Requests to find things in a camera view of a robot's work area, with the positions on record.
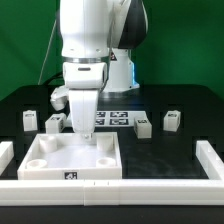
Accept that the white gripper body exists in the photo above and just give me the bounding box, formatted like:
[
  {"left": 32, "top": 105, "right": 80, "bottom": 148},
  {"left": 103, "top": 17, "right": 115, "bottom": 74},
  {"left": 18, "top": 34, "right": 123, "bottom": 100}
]
[{"left": 63, "top": 62, "right": 107, "bottom": 134}]

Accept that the white square table top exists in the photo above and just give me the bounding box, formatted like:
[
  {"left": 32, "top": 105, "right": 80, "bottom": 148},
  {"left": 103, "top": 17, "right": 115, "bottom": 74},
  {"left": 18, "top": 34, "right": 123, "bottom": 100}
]
[{"left": 17, "top": 132, "right": 122, "bottom": 180}]

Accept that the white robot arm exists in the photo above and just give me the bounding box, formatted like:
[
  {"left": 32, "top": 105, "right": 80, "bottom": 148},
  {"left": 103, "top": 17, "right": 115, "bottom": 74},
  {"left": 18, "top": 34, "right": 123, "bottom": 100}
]
[{"left": 59, "top": 0, "right": 148, "bottom": 135}]

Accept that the fiducial marker sheet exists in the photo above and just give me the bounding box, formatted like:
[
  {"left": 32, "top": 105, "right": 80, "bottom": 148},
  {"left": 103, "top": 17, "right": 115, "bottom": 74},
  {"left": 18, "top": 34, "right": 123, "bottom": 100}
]
[{"left": 62, "top": 110, "right": 148, "bottom": 128}]

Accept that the white U-shaped obstacle fence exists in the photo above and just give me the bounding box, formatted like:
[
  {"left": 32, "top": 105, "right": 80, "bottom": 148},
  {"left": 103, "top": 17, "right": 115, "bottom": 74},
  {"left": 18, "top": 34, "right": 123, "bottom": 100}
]
[{"left": 0, "top": 141, "right": 224, "bottom": 206}]

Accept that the black cable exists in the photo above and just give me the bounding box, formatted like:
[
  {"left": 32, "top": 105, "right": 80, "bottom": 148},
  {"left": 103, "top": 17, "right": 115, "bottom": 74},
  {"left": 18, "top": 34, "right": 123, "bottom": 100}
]
[{"left": 44, "top": 71, "right": 65, "bottom": 86}]

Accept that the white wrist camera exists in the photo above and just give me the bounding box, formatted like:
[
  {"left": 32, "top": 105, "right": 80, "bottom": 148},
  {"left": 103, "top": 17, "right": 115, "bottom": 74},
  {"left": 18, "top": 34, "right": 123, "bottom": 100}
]
[{"left": 50, "top": 86, "right": 69, "bottom": 111}]

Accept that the white cable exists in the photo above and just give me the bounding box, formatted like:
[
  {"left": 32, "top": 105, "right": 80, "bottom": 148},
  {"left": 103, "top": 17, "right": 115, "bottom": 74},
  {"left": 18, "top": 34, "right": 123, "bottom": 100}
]
[{"left": 37, "top": 18, "right": 58, "bottom": 86}]

